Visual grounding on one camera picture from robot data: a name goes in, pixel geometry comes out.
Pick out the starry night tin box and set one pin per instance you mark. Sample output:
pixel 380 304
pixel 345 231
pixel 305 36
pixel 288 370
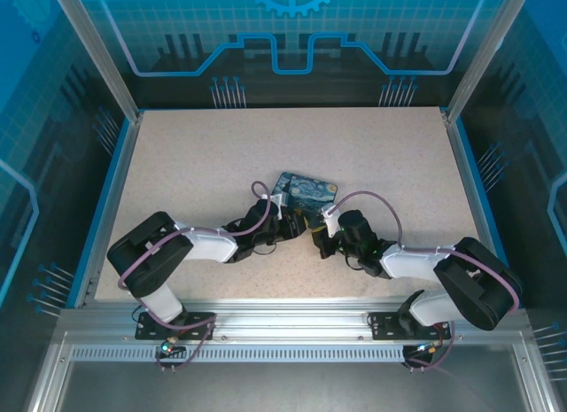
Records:
pixel 305 195

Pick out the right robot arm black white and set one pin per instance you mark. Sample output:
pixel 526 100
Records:
pixel 469 279

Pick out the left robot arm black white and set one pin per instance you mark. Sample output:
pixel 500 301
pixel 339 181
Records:
pixel 168 252

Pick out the small lit connector board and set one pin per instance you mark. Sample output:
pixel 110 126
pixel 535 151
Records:
pixel 168 347
pixel 427 349

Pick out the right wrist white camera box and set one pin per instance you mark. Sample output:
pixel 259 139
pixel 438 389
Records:
pixel 328 219

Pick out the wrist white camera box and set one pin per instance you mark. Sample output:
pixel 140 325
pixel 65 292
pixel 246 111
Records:
pixel 328 219
pixel 277 206

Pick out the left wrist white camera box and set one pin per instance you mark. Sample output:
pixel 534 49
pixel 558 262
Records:
pixel 277 206

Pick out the wide aluminium mounting rail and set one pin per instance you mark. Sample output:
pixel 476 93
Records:
pixel 288 319

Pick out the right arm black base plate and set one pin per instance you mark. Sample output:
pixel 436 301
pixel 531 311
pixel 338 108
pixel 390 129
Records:
pixel 385 328

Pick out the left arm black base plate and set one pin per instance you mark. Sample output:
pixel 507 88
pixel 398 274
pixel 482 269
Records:
pixel 199 325

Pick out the aluminium table side rail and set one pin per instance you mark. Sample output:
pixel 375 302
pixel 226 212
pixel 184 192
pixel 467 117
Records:
pixel 476 181
pixel 111 199

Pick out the aluminium frame post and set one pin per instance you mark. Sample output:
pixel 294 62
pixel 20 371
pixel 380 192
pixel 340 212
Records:
pixel 102 53
pixel 478 53

